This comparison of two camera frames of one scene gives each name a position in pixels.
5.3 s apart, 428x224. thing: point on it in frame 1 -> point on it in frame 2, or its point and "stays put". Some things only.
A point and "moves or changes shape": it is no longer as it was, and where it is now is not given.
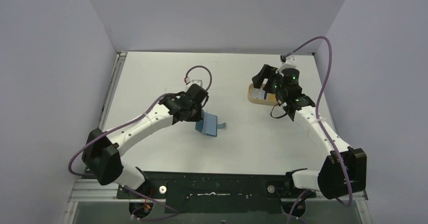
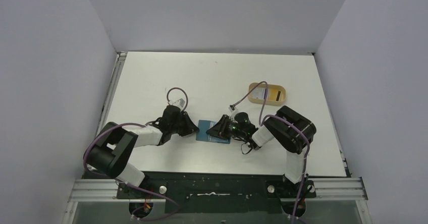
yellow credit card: (270, 97) stays put
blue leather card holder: (209, 125) moves or changes shape
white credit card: (258, 94) stays put
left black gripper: (198, 117) -> (190, 127)
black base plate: (217, 192) stays put
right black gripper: (265, 76) -> (224, 126)
